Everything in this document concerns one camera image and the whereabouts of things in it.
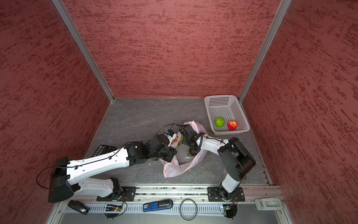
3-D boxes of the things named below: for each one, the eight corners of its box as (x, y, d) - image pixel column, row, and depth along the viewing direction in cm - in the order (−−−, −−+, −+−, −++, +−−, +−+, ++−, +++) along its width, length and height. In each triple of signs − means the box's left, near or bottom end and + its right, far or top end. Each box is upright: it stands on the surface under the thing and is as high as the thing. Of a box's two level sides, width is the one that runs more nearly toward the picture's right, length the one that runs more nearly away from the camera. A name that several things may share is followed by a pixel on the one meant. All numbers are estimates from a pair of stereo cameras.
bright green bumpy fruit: (215, 128, 104) (217, 122, 98) (214, 123, 107) (216, 117, 101) (222, 128, 104) (224, 122, 98) (221, 123, 107) (223, 117, 101)
